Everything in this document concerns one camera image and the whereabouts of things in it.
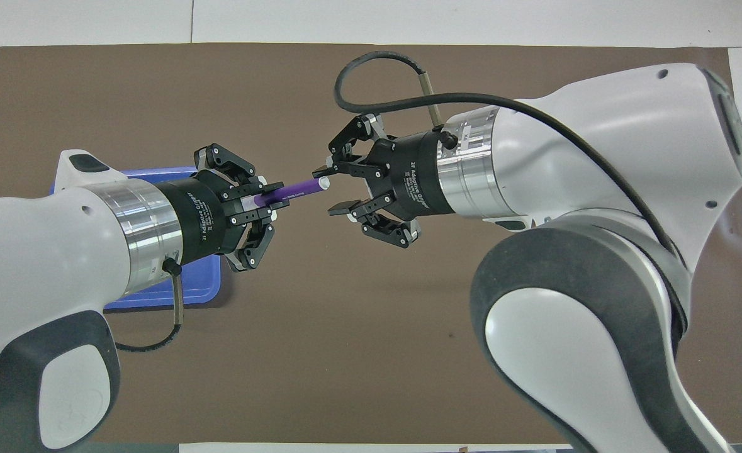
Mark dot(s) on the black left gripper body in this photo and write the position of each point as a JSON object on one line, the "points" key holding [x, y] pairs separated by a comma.
{"points": [[204, 220]]}

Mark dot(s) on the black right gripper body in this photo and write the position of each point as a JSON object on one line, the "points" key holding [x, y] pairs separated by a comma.
{"points": [[415, 176]]}

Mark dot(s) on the purple pen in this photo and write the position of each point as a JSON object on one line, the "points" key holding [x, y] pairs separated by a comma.
{"points": [[301, 187]]}

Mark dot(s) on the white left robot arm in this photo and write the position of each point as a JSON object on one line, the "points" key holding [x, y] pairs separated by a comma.
{"points": [[31, 264]]}

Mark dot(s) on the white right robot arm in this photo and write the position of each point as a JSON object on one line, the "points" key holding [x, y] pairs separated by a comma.
{"points": [[597, 157]]}

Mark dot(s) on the blue plastic tray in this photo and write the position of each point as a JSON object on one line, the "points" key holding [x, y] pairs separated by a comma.
{"points": [[201, 286]]}

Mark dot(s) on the brown table mat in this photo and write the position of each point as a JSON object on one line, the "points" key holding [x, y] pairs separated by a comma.
{"points": [[320, 352]]}

